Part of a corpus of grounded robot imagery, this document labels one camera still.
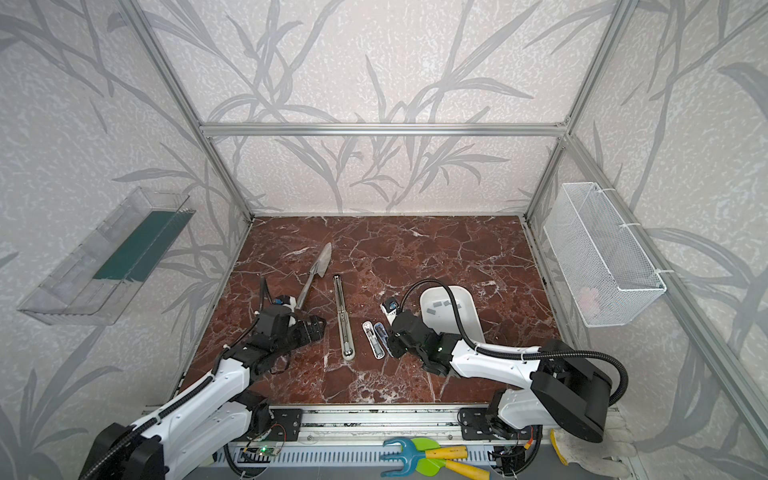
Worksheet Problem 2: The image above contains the metal garden trowel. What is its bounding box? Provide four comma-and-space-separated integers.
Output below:
296, 242, 332, 310

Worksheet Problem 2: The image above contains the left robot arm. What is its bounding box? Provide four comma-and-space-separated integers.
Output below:
80, 283, 326, 479

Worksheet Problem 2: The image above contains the white plastic tray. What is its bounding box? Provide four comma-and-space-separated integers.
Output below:
419, 285, 485, 343

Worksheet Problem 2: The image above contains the clear acrylic wall shelf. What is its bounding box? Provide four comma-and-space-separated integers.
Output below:
18, 187, 196, 326

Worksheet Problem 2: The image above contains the white work glove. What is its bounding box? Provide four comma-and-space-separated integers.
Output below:
549, 411, 637, 479

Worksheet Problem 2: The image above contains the blue staple box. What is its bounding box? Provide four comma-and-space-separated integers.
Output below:
374, 322, 392, 356

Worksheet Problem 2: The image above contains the small white cylinder piece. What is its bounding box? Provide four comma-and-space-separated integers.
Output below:
362, 321, 385, 360

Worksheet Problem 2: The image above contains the white wire mesh basket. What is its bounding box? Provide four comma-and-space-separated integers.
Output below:
544, 182, 667, 328

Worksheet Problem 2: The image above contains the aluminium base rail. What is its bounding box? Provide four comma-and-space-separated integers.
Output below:
195, 404, 553, 469

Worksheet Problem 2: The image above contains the green toy garden shovel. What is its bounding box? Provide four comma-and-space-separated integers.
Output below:
416, 446, 490, 480

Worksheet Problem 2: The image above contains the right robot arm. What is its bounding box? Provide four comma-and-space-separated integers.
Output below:
381, 279, 629, 443

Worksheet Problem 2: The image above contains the teal toy garden rake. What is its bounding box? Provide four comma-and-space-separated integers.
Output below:
380, 437, 468, 478

